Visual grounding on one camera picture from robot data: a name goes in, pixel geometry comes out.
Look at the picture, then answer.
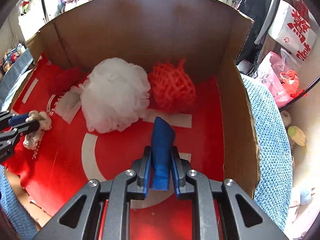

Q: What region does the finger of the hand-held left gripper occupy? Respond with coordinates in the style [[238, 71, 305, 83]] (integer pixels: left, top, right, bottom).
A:
[[0, 112, 29, 130], [10, 120, 40, 144]]

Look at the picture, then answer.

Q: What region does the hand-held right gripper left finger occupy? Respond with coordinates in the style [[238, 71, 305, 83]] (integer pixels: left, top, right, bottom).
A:
[[32, 146, 153, 240]]

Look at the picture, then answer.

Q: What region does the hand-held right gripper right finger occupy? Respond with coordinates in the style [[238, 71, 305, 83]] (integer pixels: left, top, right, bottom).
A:
[[170, 146, 288, 240]]

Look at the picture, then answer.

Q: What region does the blue cloth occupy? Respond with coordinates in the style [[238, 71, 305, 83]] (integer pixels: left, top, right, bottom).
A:
[[150, 116, 176, 190]]

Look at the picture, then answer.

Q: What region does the red mesh bath pouf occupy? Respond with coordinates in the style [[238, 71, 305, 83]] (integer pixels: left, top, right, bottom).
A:
[[147, 59, 197, 114]]

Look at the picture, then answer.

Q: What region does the white mesh bath pouf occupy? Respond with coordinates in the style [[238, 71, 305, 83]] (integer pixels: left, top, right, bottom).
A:
[[81, 57, 152, 133]]

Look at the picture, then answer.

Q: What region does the cardboard box with red lining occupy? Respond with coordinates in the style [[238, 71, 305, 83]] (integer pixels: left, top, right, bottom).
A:
[[0, 0, 262, 240]]

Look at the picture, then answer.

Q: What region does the side table with blue cloth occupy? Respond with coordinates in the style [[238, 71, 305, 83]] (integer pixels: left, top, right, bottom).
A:
[[0, 47, 34, 110]]

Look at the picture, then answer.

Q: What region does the assorted table clutter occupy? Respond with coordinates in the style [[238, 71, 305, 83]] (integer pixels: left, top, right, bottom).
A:
[[0, 42, 27, 68]]

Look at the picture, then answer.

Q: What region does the white wardrobe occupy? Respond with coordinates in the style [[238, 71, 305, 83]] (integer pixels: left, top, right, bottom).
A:
[[17, 0, 48, 40]]

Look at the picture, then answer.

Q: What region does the blue knitted blanket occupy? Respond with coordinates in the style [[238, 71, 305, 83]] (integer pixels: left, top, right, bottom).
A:
[[0, 74, 293, 240]]

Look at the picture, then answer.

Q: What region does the hanging plush toy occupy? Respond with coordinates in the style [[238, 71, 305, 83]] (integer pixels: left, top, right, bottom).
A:
[[19, 0, 32, 15]]

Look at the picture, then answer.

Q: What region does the yellow green plush toy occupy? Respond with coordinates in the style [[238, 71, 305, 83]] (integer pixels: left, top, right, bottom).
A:
[[287, 126, 307, 147]]

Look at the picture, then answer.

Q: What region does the light blue plush toy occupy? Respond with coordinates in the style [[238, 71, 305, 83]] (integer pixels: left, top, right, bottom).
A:
[[290, 186, 315, 208]]

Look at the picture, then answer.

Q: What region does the patterned hanging bag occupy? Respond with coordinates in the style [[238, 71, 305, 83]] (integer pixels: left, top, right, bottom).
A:
[[64, 0, 89, 12]]

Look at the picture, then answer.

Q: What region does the pink plastic bag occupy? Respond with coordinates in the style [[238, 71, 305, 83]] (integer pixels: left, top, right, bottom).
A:
[[255, 51, 300, 108]]

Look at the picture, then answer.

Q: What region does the black clothes rack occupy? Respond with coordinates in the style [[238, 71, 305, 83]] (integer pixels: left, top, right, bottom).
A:
[[279, 74, 320, 113]]

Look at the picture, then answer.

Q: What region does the red plastic bag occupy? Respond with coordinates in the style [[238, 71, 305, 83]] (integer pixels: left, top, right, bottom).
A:
[[279, 70, 308, 99]]

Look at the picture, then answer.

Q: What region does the dark jacket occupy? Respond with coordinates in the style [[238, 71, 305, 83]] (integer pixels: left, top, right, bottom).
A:
[[235, 0, 280, 65]]

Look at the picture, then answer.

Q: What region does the white red-printed shopping bag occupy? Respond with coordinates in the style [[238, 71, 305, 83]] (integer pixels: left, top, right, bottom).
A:
[[268, 0, 317, 62]]

